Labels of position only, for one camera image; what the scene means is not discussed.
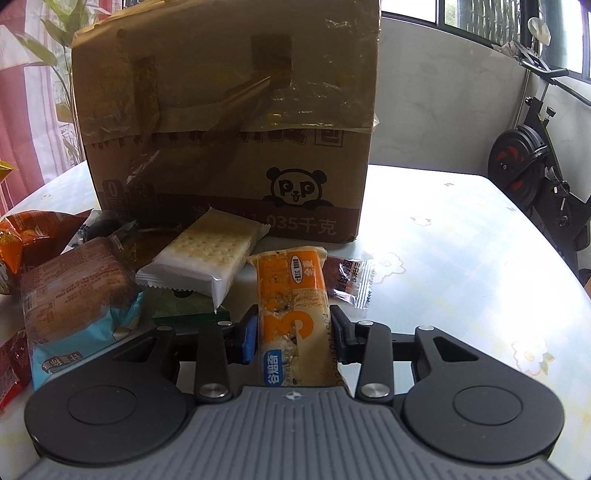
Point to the red snack packet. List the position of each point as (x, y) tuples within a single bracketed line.
[(13, 369)]

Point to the small brown clear snack packet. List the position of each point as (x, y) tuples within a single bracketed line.
[(353, 279)]

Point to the orange and white bar packet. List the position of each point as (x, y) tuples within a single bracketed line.
[(295, 318)]

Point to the brown cardboard box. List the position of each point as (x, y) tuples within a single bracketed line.
[(221, 124)]

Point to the green snack packet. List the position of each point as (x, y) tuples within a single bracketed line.
[(189, 309)]

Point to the brown bread packet blue trim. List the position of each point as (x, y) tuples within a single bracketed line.
[(74, 295)]

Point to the black exercise bike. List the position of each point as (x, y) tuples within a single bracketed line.
[(535, 170)]

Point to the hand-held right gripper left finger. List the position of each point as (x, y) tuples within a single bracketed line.
[(247, 342)]

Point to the white cracker packet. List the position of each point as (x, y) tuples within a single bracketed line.
[(205, 258)]

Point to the red and white printed curtain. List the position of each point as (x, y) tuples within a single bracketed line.
[(27, 101)]

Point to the dark clear snack packet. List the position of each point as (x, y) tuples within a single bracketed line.
[(104, 228)]

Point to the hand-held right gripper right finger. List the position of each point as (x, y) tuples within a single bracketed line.
[(339, 342)]

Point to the orange chips bag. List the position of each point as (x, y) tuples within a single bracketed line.
[(32, 237)]

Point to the dark-framed window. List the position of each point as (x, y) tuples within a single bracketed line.
[(498, 23)]

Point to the green leafy plant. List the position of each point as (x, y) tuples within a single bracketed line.
[(62, 60)]

